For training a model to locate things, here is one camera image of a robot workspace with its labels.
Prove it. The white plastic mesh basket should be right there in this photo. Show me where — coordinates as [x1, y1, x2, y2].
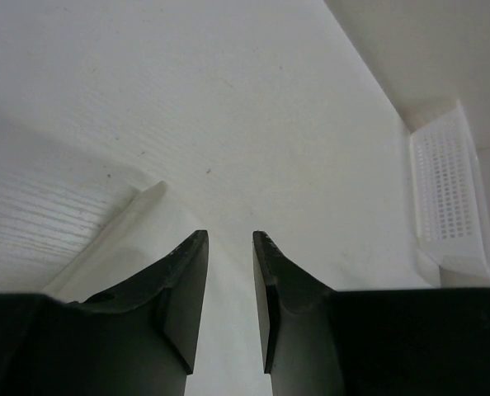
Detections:
[410, 106, 490, 283]

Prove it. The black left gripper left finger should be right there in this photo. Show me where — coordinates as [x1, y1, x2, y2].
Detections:
[0, 230, 209, 395]

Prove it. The white tank top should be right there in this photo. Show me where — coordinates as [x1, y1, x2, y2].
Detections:
[44, 182, 272, 395]

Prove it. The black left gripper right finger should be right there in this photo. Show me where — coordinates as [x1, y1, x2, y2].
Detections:
[252, 231, 490, 395]

